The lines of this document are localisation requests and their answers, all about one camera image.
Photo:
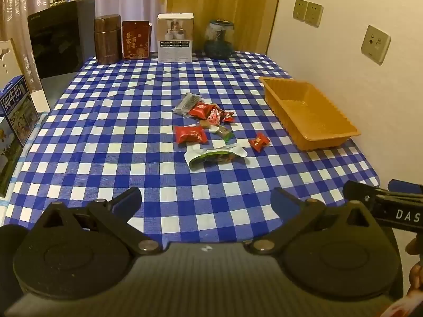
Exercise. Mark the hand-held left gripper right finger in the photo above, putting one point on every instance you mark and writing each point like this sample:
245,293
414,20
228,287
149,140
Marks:
284,203

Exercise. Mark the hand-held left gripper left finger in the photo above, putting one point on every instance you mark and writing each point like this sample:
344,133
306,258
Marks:
127,201

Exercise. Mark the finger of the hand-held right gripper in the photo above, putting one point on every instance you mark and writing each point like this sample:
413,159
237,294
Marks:
408,187
360,191

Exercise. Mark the small red candy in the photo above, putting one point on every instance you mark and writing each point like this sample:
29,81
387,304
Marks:
228,117
214,117
259,141

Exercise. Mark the green white snack packet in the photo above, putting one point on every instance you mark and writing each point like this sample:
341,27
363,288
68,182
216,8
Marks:
214,155

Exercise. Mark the large red snack packet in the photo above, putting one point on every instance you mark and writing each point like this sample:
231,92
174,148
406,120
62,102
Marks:
190,134

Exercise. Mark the green candy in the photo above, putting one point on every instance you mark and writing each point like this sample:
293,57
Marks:
223,133

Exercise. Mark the orange plastic tray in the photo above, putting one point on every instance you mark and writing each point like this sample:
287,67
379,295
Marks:
307,112

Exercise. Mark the grey black snack packet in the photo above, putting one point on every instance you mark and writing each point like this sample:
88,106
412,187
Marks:
187,103

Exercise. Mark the red pillow snack packet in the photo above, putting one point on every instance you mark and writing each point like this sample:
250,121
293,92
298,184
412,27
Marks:
200,110

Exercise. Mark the person's right hand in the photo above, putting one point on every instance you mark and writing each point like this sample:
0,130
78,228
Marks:
417,279

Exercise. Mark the blue white checked tablecloth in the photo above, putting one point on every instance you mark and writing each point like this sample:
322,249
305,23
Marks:
115,138

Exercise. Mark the red white clothing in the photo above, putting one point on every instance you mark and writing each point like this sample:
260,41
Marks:
403,308

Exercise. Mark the blue milk carton case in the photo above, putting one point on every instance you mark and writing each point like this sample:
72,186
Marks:
18,112

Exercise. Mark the red gold printed tin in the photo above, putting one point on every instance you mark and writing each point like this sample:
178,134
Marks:
135,41

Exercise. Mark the brown metal canister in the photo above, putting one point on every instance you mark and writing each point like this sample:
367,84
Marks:
107,39

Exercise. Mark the white cardboard box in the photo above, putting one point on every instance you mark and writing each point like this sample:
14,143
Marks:
174,38

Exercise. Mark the glass jar with dark base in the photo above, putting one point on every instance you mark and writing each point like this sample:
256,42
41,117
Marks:
218,41

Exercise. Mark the black glossy appliance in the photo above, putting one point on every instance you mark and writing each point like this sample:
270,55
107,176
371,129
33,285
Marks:
56,39

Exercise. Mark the white carved chair back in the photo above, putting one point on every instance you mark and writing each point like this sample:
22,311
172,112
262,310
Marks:
9,61

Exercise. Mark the wooden cabinet panel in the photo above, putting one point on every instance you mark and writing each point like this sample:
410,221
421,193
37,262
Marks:
224,0

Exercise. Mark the beige wall data socket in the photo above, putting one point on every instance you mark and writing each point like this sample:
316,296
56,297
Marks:
375,44

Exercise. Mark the beige wall power socket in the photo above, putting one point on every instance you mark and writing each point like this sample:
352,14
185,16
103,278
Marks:
314,14
299,10

